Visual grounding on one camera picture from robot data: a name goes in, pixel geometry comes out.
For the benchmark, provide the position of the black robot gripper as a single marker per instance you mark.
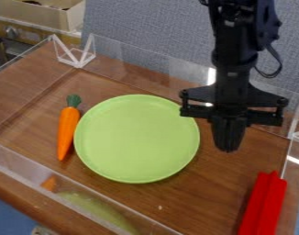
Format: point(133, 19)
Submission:
point(233, 102)

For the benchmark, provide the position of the red plastic block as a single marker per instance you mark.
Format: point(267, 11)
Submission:
point(265, 205)

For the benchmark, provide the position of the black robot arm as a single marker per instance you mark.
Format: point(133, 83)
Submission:
point(246, 27)

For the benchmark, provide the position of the green round plate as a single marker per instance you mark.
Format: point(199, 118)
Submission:
point(134, 140)

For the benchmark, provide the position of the orange toy carrot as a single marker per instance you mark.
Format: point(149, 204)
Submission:
point(68, 120)

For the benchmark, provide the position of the cardboard box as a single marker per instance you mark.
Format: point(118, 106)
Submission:
point(59, 14)

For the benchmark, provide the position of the wooden shelf with knob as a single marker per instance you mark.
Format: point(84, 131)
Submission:
point(31, 34)

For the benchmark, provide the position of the clear acrylic enclosure wall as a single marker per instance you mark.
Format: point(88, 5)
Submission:
point(201, 202)

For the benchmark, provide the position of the clear acrylic corner bracket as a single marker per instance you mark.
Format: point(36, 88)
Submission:
point(74, 56)

